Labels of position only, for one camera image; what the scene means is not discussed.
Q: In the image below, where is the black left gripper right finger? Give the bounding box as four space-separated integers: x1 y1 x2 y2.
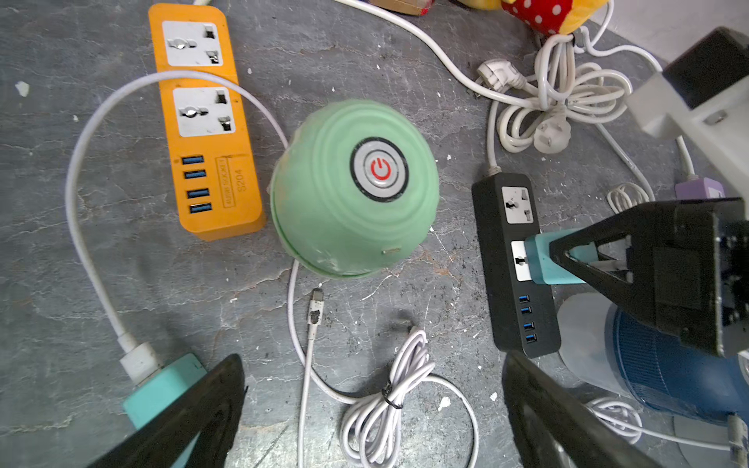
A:
502 351 658 467

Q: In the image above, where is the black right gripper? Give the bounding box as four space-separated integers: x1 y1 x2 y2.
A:
549 198 748 358

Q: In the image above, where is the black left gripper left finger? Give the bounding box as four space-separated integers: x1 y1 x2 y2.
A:
91 354 247 467

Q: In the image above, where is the blue meat grinder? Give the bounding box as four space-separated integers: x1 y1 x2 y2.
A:
557 292 748 425

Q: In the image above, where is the teal charger plug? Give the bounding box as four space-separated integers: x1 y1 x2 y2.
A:
121 352 212 468
524 226 610 287

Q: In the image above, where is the white usb cable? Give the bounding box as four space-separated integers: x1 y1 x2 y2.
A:
63 69 481 468

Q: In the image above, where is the green meat grinder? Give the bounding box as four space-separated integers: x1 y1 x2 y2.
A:
269 99 440 279

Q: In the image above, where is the purple power strip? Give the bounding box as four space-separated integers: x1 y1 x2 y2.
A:
675 177 726 200

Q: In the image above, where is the black power strip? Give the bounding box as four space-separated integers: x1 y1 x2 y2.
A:
471 173 561 359

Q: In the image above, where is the orange power strip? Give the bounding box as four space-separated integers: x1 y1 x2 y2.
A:
148 3 266 241

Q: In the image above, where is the yellow duck plush toy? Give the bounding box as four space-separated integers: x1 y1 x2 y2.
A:
460 0 608 36

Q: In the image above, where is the brown plaid pouch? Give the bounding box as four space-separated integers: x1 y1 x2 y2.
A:
367 0 434 17

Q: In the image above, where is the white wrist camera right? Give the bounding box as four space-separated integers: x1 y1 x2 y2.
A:
626 27 748 199

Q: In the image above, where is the white bundled power cord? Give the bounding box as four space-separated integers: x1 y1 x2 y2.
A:
332 0 703 200

